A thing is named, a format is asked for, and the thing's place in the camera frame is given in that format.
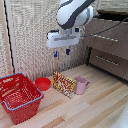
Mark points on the red plastic shopping basket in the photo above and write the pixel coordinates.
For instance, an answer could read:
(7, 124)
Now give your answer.
(18, 98)

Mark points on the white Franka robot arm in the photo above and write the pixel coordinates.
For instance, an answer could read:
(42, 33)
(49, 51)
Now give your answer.
(71, 13)

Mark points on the pink mug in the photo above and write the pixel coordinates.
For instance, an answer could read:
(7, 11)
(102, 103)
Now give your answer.
(80, 86)

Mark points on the red yellow cereal snack box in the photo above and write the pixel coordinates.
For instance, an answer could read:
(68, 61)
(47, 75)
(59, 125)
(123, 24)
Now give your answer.
(64, 84)

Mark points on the black vertical strip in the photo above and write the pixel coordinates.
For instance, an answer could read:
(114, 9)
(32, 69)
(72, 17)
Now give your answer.
(9, 40)

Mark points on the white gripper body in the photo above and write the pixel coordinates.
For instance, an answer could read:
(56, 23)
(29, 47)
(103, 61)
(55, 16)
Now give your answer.
(61, 39)

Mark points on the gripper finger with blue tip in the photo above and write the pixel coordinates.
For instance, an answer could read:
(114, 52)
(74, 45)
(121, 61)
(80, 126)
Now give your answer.
(55, 53)
(68, 51)

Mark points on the brown drawer cabinet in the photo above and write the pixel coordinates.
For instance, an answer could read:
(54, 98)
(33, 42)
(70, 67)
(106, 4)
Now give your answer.
(108, 46)

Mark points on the red bowl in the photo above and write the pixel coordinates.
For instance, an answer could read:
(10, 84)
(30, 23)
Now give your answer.
(42, 84)

